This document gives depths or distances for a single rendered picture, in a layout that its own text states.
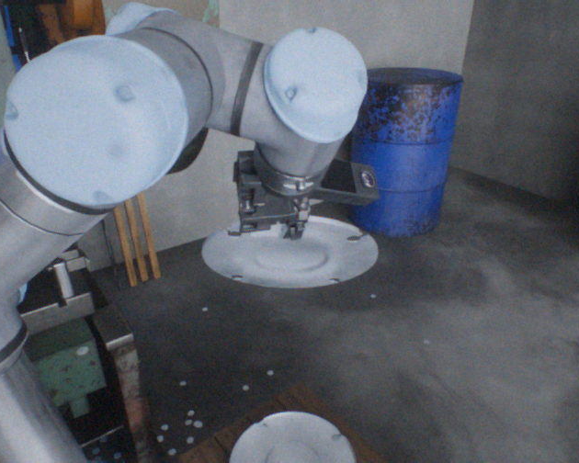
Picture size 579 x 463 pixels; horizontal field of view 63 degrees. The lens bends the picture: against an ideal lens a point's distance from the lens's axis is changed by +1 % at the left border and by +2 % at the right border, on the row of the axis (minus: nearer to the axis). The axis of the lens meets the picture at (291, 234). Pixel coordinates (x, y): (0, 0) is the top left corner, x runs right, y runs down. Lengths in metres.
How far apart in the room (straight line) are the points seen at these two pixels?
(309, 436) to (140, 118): 1.08
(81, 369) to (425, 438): 1.11
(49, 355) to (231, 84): 0.88
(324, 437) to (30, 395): 0.75
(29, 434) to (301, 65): 0.55
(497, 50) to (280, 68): 3.52
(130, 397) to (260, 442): 0.32
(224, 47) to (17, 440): 0.53
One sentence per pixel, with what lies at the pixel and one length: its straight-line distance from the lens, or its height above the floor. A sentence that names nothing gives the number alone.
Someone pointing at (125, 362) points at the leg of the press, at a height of 0.60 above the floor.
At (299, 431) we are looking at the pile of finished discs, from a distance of 1.25.
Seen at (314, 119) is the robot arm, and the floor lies 1.26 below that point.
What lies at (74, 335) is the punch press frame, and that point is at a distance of 1.17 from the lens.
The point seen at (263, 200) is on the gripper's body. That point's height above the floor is 1.13.
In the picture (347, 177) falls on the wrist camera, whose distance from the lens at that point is 0.54.
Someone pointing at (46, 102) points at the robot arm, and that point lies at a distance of 0.24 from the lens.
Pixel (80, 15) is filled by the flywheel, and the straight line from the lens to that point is 1.12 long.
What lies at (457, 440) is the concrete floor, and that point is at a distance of 1.79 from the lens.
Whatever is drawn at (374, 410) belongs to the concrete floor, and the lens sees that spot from 1.80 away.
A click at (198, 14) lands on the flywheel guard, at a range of 0.82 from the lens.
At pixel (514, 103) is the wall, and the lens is 3.78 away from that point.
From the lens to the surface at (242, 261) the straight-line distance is 0.79.
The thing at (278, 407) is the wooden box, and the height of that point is 0.35.
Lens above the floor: 1.34
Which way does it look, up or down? 28 degrees down
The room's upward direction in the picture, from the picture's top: straight up
